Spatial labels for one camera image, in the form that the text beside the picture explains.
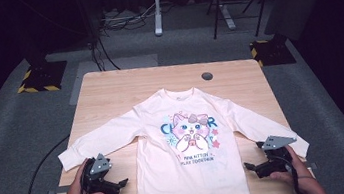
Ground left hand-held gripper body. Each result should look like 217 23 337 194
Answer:
78 151 121 194

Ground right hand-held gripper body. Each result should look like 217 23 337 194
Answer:
254 132 302 177

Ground pink long-sleeved cat-print shirt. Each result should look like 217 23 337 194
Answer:
51 70 317 194

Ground person's left hand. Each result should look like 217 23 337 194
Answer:
59 156 106 194

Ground person's right hand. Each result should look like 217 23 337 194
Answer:
266 140 326 194

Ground black yellow-striped stand base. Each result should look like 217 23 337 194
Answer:
12 49 72 97
248 31 298 70

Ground grey round table grommet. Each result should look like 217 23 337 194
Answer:
200 71 214 82

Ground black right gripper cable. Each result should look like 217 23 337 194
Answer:
277 152 303 194

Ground grey table edge bracket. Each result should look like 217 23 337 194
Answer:
304 159 319 172
46 184 74 194

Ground long black floor cable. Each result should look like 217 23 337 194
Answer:
17 134 79 194

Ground black cables from stand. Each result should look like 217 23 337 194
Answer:
85 33 122 74

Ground bundle of floor cables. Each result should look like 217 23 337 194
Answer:
96 0 169 35

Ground black metal stand post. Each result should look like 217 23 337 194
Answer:
75 0 101 46

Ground white desk frame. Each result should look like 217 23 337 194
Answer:
150 0 240 42

